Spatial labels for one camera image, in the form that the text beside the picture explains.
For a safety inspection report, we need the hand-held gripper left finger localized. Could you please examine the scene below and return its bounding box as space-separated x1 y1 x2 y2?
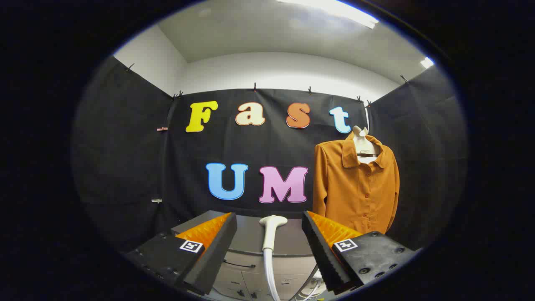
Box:
125 212 238 296

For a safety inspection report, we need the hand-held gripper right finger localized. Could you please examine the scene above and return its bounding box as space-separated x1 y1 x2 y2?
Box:
302 210 416 293

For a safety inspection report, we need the white garment steamer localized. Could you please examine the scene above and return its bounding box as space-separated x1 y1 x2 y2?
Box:
259 215 289 301

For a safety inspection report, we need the orange button shirt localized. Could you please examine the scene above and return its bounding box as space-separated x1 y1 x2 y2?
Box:
312 134 400 235

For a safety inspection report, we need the white clothes hanger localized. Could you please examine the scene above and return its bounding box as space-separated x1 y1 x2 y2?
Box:
350 125 382 164

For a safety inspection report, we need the grey cabinet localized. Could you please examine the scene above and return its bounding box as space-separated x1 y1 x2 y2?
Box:
171 210 326 301

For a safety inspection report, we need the black backdrop cloth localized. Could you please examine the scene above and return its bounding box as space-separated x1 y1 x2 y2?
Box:
71 56 468 260

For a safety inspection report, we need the long ceiling light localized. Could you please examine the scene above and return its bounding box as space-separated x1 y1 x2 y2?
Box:
276 0 379 30

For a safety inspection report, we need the white cable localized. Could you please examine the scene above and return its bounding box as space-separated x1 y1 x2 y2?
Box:
301 270 326 301

